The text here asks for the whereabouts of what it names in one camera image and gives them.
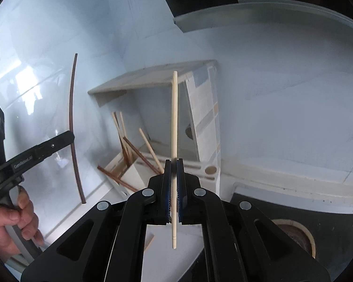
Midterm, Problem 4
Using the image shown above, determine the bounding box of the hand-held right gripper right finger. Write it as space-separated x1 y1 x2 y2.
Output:
177 159 331 282

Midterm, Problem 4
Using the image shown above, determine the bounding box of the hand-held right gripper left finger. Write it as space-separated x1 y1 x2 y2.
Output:
20 159 173 282

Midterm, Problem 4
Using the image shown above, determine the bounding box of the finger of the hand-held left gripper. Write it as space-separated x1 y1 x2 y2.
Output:
32 131 75 161

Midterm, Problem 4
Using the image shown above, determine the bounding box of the dark brown wooden chopstick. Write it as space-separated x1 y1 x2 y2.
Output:
69 53 88 205

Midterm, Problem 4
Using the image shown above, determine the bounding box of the cream plastic utensil holder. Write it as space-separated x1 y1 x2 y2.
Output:
98 144 222 259

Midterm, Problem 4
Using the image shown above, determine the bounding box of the person's left hand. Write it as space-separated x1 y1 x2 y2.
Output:
0 186 45 259

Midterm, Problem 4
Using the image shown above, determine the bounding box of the black glass gas stove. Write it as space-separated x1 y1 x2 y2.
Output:
191 192 353 282

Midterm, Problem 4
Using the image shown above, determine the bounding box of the round stove burner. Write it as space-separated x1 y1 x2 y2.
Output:
272 217 316 259

